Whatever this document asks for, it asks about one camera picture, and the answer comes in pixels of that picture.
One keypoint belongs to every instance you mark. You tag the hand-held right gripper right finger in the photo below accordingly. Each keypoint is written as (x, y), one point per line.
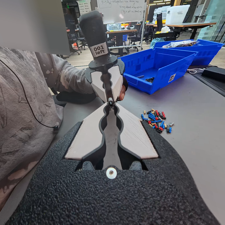
(138, 140)

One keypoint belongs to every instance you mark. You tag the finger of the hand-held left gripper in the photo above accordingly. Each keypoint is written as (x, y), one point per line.
(116, 80)
(97, 84)

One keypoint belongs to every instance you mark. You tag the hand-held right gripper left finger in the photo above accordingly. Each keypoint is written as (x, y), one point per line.
(84, 140)

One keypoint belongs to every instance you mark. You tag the black lego beam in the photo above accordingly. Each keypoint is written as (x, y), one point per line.
(111, 105)

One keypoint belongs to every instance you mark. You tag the person's left forearm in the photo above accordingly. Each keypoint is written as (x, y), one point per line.
(70, 79)

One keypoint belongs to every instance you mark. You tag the grey desk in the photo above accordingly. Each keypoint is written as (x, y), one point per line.
(193, 140)

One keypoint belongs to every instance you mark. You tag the person's left hand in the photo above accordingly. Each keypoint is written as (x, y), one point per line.
(122, 92)

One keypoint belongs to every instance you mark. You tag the small whiteboard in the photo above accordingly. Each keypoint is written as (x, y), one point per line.
(84, 7)

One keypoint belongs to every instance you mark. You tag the pile of small lego pins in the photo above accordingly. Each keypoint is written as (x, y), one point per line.
(154, 119)

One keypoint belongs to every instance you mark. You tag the large whiteboard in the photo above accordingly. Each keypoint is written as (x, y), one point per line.
(123, 15)

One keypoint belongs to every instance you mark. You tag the loose dark lego beams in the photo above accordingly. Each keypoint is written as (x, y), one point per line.
(150, 80)

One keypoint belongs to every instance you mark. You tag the blue plastic bin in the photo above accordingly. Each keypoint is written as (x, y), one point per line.
(207, 52)
(158, 87)

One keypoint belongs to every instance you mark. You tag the teal plastic bag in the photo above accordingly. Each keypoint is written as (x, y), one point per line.
(155, 43)

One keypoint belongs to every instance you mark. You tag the wooden pillar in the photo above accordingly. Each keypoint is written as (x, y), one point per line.
(147, 8)

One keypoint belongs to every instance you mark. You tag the white plastic bag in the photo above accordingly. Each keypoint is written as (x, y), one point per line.
(165, 29)

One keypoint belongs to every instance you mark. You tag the person's grey patterned hoodie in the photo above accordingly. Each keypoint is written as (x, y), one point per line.
(21, 105)

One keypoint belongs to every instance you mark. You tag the clear bag of lego parts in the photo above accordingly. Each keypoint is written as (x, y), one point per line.
(181, 44)

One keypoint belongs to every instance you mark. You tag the white storage boxes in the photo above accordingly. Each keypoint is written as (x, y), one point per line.
(177, 15)

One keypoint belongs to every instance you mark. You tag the wooden work table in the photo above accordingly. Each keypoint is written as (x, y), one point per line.
(193, 24)

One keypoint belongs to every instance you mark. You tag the black power adapter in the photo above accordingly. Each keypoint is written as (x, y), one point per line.
(214, 71)

